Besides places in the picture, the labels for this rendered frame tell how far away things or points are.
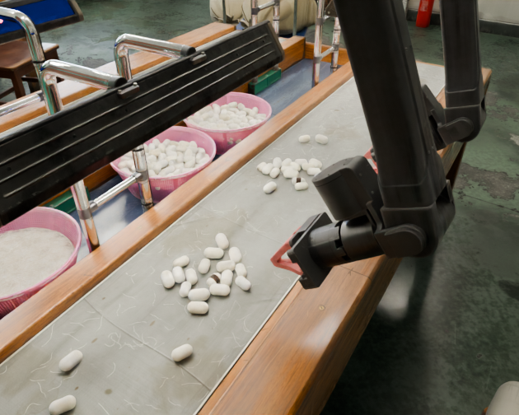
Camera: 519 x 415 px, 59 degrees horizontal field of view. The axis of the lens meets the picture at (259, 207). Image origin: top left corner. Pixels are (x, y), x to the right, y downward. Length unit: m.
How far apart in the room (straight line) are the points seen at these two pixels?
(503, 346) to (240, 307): 1.25
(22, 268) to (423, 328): 1.35
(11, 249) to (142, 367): 0.41
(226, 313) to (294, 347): 0.14
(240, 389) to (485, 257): 1.67
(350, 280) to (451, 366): 0.97
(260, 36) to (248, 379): 0.58
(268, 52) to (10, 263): 0.63
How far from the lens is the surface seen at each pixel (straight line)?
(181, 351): 0.73
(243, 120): 1.38
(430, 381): 1.69
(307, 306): 0.77
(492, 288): 2.07
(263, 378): 0.69
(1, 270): 0.99
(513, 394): 1.41
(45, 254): 0.99
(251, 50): 0.86
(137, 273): 0.89
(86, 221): 0.89
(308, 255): 0.62
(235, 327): 0.78
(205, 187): 1.05
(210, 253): 0.88
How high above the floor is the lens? 1.34
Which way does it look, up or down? 36 degrees down
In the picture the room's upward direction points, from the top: straight up
